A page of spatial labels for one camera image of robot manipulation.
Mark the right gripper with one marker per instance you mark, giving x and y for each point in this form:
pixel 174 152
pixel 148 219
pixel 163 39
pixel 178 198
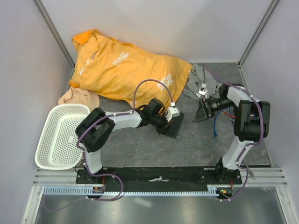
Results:
pixel 204 111

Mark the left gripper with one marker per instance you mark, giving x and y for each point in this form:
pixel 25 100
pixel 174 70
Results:
pixel 165 129

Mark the black network switch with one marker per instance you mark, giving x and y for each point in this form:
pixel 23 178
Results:
pixel 177 121

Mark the orange printed t-shirt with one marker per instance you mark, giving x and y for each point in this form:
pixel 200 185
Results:
pixel 123 71

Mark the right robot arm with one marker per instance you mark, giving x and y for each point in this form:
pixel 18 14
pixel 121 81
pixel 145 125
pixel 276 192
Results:
pixel 251 124

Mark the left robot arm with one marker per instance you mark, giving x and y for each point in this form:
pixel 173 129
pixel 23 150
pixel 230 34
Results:
pixel 95 129

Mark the grey t-shirt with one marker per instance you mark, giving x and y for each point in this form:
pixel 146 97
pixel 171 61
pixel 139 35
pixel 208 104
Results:
pixel 198 78

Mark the beige cloth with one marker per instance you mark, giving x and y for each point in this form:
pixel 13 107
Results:
pixel 80 96

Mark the white perforated plastic basket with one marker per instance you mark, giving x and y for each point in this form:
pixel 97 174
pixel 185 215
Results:
pixel 57 147

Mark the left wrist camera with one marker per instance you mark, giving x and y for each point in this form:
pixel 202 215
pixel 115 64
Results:
pixel 171 113

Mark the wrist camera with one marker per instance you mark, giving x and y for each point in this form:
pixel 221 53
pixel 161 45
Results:
pixel 203 92
pixel 171 113

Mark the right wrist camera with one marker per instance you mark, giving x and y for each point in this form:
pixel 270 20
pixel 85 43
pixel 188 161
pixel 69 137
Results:
pixel 203 92

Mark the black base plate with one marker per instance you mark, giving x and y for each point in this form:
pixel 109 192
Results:
pixel 166 178

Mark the grey slotted cable duct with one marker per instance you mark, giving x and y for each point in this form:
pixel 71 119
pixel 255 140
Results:
pixel 92 191

